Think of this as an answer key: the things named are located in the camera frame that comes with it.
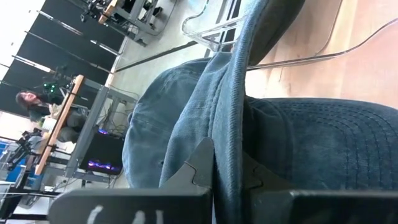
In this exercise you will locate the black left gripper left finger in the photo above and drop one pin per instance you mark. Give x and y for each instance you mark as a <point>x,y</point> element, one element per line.
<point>140,205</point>

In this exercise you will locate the gray frame workstation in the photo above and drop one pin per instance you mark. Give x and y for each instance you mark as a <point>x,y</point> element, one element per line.
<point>136,15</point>

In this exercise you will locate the clear plastic bin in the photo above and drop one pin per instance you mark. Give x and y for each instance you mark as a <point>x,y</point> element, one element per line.
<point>214,34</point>

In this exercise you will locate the black partition panels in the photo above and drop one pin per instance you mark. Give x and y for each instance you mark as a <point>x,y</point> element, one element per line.
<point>62,43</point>

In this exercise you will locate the blue denim cap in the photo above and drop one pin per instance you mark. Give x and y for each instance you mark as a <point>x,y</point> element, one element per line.
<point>273,28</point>
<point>192,109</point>

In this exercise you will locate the wood top workstation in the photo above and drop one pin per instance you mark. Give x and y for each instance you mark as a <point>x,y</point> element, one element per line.
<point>62,118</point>

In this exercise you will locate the black computer with purple lights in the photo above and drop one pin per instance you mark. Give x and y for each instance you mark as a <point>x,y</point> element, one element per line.
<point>102,149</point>

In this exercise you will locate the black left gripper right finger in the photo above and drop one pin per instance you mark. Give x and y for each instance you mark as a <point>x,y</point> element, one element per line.
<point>311,208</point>

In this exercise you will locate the person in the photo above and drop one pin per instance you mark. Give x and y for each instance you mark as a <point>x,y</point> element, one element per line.
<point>29,99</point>

